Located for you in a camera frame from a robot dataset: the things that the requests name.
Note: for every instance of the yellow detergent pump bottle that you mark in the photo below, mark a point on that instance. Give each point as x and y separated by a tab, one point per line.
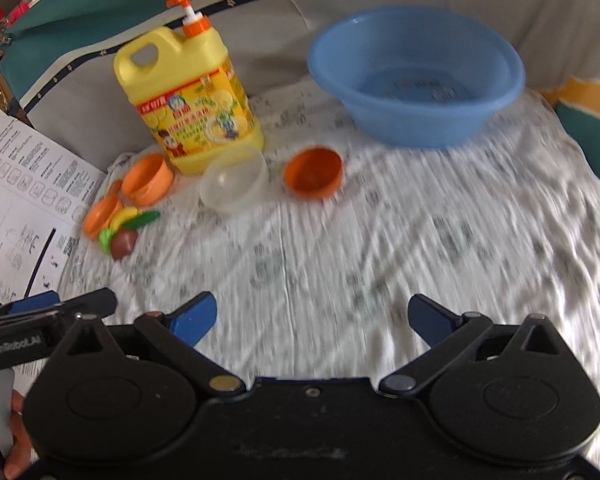
195	95

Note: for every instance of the teal and grey sheet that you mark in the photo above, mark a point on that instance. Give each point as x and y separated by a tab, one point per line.
105	5

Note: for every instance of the metal clip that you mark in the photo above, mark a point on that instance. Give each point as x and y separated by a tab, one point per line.
0	34

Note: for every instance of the light orange bowl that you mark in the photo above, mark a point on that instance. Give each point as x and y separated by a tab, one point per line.
147	180

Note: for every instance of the white printed blanket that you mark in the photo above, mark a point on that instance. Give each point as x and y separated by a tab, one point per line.
405	240

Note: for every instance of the blue plastic basin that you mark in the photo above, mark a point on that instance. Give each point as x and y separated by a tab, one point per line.
415	85

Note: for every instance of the green toy vegetable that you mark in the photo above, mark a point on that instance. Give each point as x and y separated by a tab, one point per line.
146	219

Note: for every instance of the printed instruction sheet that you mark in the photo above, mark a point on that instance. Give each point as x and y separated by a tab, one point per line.
25	200

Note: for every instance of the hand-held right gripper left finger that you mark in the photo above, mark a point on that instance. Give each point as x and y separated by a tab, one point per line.
196	316

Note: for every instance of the dark orange round bowl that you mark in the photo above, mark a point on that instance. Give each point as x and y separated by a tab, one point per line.
312	172

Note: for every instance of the person's left hand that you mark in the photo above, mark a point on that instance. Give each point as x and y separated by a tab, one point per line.
20	440

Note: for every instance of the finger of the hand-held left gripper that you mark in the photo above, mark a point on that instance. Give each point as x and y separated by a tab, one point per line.
35	302
92	302

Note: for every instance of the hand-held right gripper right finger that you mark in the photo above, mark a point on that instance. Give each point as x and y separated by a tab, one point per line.
426	316

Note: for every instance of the clear plastic bowl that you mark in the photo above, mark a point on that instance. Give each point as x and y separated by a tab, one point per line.
232	182

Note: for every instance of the small orange plate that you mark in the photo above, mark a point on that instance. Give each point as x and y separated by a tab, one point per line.
100	215

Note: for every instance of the green toy fruit slice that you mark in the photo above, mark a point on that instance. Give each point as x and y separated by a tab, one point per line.
105	241

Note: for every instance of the brown toy fruit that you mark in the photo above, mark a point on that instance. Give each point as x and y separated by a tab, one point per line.
124	245

